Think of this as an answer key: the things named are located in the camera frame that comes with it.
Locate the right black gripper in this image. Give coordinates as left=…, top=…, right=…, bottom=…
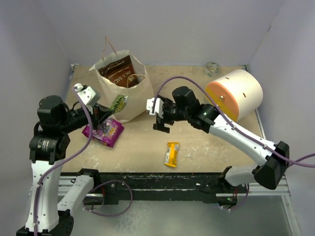
left=154, top=97, right=190, bottom=132

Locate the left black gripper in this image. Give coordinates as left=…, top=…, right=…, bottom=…
left=59, top=101, right=114, bottom=133

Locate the small green snack packet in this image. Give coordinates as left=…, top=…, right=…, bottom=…
left=109, top=94, right=128, bottom=114

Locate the purple candy bag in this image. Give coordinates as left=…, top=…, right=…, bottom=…
left=92, top=118, right=125, bottom=148

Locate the yellow snack bar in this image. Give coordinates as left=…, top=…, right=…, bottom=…
left=164, top=142, right=180, bottom=168

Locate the brown paper bag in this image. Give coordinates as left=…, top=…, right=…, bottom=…
left=90, top=49, right=154, bottom=123

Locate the brown m&m's bag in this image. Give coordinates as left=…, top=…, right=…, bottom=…
left=98, top=56, right=139, bottom=88

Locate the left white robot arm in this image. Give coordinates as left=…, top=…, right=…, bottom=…
left=16, top=95, right=114, bottom=236

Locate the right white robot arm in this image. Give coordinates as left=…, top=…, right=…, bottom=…
left=146, top=86, right=289, bottom=192

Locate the small tape roll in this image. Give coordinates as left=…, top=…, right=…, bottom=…
left=205, top=61, right=220, bottom=77

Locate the large cylindrical drum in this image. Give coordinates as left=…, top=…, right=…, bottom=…
left=205, top=69, right=263, bottom=121

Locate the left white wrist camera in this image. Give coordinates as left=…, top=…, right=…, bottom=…
left=74, top=83, right=100, bottom=106

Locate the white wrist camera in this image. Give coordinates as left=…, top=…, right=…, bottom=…
left=74, top=83, right=100, bottom=106
left=146, top=98, right=164, bottom=118

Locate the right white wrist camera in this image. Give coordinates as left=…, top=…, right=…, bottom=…
left=146, top=98, right=164, bottom=118

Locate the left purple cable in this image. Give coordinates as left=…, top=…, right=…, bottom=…
left=33, top=87, right=133, bottom=236

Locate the purple cable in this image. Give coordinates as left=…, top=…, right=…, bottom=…
left=33, top=87, right=133, bottom=236
left=152, top=76, right=315, bottom=212

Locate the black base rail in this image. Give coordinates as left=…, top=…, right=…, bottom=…
left=59, top=168, right=249, bottom=206

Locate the aluminium frame rail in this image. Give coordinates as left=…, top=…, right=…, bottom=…
left=18, top=63, right=302, bottom=236

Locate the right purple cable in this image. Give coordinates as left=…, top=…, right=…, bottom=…
left=152, top=76, right=315, bottom=212

